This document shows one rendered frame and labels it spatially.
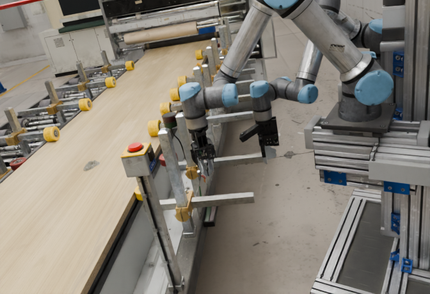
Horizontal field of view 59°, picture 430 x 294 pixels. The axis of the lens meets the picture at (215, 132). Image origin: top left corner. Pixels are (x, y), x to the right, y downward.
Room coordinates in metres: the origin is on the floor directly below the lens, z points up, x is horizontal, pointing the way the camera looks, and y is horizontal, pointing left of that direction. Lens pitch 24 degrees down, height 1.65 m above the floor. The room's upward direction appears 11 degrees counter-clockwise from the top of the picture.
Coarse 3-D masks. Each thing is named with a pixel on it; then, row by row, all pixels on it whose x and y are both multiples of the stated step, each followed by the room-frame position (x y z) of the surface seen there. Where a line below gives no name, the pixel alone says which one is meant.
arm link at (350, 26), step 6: (342, 12) 1.68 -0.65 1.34; (336, 18) 1.65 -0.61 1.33; (342, 18) 1.67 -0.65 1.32; (348, 18) 1.70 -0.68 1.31; (354, 18) 1.76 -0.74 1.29; (342, 24) 1.68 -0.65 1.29; (348, 24) 1.69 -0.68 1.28; (354, 24) 1.72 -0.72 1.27; (360, 24) 1.72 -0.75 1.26; (342, 30) 1.70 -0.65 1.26; (348, 30) 1.70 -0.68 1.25; (354, 30) 1.71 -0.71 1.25; (360, 30) 1.71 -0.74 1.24; (348, 36) 1.72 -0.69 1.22; (354, 36) 1.71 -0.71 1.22; (360, 36) 1.71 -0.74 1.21; (354, 42) 1.73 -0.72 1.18; (360, 42) 1.71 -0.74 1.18
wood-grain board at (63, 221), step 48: (192, 48) 3.78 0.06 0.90; (144, 96) 2.50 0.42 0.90; (48, 144) 1.96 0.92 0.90; (96, 144) 1.82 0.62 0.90; (0, 192) 1.50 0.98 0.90; (48, 192) 1.41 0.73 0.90; (96, 192) 1.33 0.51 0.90; (0, 240) 1.13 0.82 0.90; (48, 240) 1.07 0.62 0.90; (96, 240) 1.02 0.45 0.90; (0, 288) 0.88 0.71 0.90; (48, 288) 0.84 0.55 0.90
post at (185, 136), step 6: (180, 114) 1.45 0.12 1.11; (180, 120) 1.44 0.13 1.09; (180, 126) 1.44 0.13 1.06; (186, 126) 1.44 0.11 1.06; (180, 132) 1.44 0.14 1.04; (186, 132) 1.44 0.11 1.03; (180, 138) 1.44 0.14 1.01; (186, 138) 1.44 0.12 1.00; (186, 144) 1.44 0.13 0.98; (186, 150) 1.44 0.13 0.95; (186, 156) 1.44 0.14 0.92; (192, 162) 1.44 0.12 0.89; (192, 180) 1.44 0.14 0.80; (198, 180) 1.44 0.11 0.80
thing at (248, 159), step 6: (234, 156) 1.47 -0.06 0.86; (240, 156) 1.46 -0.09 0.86; (246, 156) 1.45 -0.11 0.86; (252, 156) 1.44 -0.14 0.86; (258, 156) 1.43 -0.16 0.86; (180, 162) 1.52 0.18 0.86; (186, 162) 1.51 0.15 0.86; (204, 162) 1.47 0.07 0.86; (216, 162) 1.46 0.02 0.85; (222, 162) 1.46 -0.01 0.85; (228, 162) 1.45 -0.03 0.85; (234, 162) 1.45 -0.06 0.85; (240, 162) 1.44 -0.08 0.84; (246, 162) 1.44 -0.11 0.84; (252, 162) 1.43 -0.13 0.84; (258, 162) 1.43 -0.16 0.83; (180, 168) 1.49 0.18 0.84
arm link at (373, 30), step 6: (366, 24) 1.73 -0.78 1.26; (372, 24) 1.66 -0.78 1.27; (378, 24) 1.64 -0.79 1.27; (366, 30) 1.70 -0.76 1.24; (372, 30) 1.66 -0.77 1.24; (378, 30) 1.64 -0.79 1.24; (366, 36) 1.69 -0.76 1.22; (372, 36) 1.66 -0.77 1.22; (378, 36) 1.63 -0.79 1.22; (366, 42) 1.69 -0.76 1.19; (372, 42) 1.66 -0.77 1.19; (378, 42) 1.63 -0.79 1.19; (366, 48) 1.72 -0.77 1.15; (372, 48) 1.66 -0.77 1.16; (378, 48) 1.64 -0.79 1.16
